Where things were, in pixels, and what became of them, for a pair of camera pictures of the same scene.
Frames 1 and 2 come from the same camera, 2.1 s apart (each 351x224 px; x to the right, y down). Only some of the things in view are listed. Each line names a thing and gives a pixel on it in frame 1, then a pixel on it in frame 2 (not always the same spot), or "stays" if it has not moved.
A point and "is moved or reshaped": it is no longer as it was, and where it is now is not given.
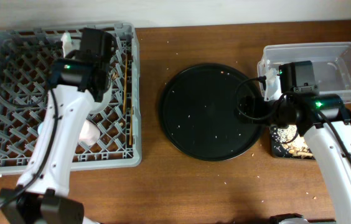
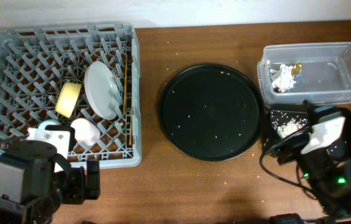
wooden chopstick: x=124 y=109 stays
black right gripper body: x=269 y=112 to x=314 y=162
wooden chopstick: x=131 y=127 stays
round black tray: x=198 y=113 stays
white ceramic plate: x=99 y=106 is moved or reshaped
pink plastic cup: x=89 y=134 stays
